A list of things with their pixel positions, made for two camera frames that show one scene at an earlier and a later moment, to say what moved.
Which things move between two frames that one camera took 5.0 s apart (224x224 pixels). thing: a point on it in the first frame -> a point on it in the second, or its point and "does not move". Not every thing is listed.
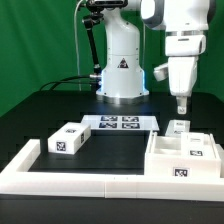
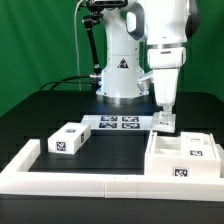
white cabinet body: (164, 159) does not move
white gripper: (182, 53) -> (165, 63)
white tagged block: (196, 145) does not move
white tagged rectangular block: (69, 139) does not move
